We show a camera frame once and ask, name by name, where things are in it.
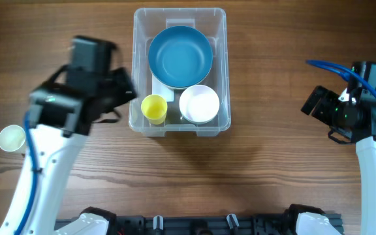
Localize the yellow cup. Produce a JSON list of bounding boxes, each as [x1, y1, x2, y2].
[[141, 94, 168, 125]]

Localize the dark blue bowl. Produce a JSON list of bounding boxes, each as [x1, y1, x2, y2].
[[148, 25, 213, 89]]

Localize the pink small bowl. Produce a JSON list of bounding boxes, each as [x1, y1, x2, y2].
[[179, 85, 220, 121]]

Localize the cream cup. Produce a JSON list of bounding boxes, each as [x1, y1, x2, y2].
[[0, 125, 26, 153]]

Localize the mint green small bowl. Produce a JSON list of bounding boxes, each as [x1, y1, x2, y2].
[[183, 116, 215, 125]]

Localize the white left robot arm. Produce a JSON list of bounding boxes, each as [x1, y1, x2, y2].
[[0, 65, 136, 234]]

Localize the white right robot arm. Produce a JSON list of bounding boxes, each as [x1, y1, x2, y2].
[[301, 86, 376, 234]]

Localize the clear plastic storage container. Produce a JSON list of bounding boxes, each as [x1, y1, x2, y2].
[[129, 8, 231, 137]]

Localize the white paper label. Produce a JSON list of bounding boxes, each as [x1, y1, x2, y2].
[[151, 75, 174, 102]]

